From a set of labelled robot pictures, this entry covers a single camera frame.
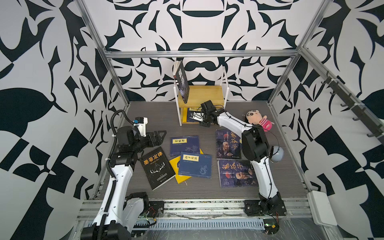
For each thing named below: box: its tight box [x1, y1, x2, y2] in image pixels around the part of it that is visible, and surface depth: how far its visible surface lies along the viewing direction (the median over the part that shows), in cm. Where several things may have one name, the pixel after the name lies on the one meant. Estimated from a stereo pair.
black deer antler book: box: [140, 146, 176, 191], surface depth 87 cm
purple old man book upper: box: [216, 129, 242, 160], surface depth 96 cm
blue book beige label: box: [178, 151, 212, 179], surface depth 89 cm
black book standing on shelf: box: [173, 60, 190, 104], surface depth 86 cm
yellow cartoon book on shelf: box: [182, 107, 188, 123], surface depth 107 cm
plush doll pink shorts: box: [245, 109, 275, 132], surface depth 104 cm
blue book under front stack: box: [170, 135, 200, 157], surface depth 97 cm
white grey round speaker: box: [271, 145, 285, 163], surface depth 87 cm
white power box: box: [306, 190, 338, 227], surface depth 72 cm
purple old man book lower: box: [217, 159, 259, 188], surface depth 85 cm
